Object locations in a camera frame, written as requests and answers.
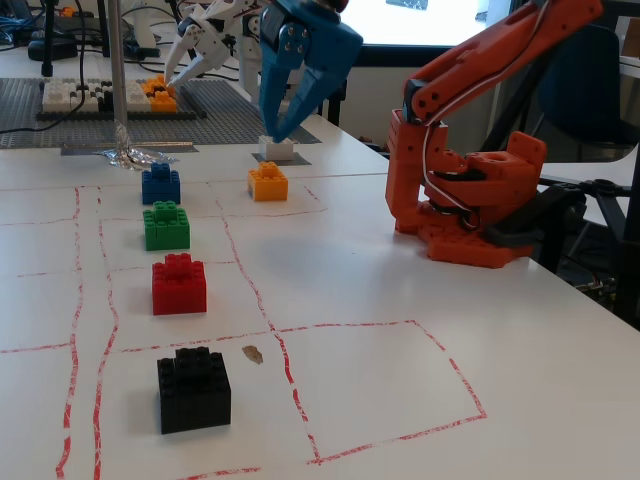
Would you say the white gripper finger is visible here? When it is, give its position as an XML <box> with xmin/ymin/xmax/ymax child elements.
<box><xmin>163</xmin><ymin>28</ymin><xmax>204</xmax><ymax>80</ymax></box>
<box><xmin>166</xmin><ymin>51</ymin><xmax>217</xmax><ymax>87</ymax></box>

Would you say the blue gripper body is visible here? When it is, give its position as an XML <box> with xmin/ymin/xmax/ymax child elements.
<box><xmin>258</xmin><ymin>0</ymin><xmax>364</xmax><ymax>77</ymax></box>

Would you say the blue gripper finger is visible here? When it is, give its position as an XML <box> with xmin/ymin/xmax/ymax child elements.
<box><xmin>257</xmin><ymin>21</ymin><xmax>316</xmax><ymax>137</ymax></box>
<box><xmin>271</xmin><ymin>66</ymin><xmax>347</xmax><ymax>144</ymax></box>

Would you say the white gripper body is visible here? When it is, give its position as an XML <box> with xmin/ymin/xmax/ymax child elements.
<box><xmin>179</xmin><ymin>0</ymin><xmax>262</xmax><ymax>71</ymax></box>

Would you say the white lego block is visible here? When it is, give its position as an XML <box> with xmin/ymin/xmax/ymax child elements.
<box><xmin>257</xmin><ymin>134</ymin><xmax>296</xmax><ymax>163</ymax></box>

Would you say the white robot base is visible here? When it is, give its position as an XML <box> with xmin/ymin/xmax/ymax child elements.
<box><xmin>130</xmin><ymin>0</ymin><xmax>162</xmax><ymax>57</ymax></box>

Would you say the orange lego block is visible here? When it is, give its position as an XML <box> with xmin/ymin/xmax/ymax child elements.
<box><xmin>247</xmin><ymin>161</ymin><xmax>290</xmax><ymax>203</ymax></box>

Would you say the blue lego block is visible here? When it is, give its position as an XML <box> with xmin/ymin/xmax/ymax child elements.
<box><xmin>141</xmin><ymin>162</ymin><xmax>182</xmax><ymax>205</ymax></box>

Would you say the green lego block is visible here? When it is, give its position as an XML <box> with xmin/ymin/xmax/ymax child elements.
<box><xmin>142</xmin><ymin>200</ymin><xmax>192</xmax><ymax>252</ymax></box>

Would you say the red lego block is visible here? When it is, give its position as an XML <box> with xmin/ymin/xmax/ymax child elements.
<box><xmin>151</xmin><ymin>253</ymin><xmax>208</xmax><ymax>316</ymax></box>

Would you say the black lego block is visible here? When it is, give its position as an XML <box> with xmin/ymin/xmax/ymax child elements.
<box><xmin>156</xmin><ymin>345</ymin><xmax>233</xmax><ymax>435</ymax></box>

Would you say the orange brick stack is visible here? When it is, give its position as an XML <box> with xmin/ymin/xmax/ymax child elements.
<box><xmin>141</xmin><ymin>74</ymin><xmax>179</xmax><ymax>114</ymax></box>

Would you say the grey lego baseplate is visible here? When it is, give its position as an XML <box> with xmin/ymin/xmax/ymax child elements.
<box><xmin>0</xmin><ymin>77</ymin><xmax>321</xmax><ymax>150</ymax></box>

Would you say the metal pole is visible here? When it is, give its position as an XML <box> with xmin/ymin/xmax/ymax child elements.
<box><xmin>106</xmin><ymin>0</ymin><xmax>129</xmax><ymax>132</ymax></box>

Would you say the black and white brick stack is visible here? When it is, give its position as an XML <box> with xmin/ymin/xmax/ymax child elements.
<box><xmin>74</xmin><ymin>79</ymin><xmax>151</xmax><ymax>114</ymax></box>

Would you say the crumpled aluminium foil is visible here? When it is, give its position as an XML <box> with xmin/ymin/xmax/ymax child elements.
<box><xmin>92</xmin><ymin>122</ymin><xmax>180</xmax><ymax>173</ymax></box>

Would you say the grey tape strip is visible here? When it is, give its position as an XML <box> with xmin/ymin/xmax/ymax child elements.
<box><xmin>60</xmin><ymin>141</ymin><xmax>194</xmax><ymax>157</ymax></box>

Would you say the black stand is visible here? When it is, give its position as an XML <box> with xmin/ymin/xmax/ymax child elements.
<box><xmin>38</xmin><ymin>0</ymin><xmax>57</xmax><ymax>78</ymax></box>

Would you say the dark blue chair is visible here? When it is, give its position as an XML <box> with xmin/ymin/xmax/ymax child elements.
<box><xmin>537</xmin><ymin>19</ymin><xmax>639</xmax><ymax>147</ymax></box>

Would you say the black table clamp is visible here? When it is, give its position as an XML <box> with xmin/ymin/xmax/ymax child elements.
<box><xmin>482</xmin><ymin>178</ymin><xmax>627</xmax><ymax>250</ymax></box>

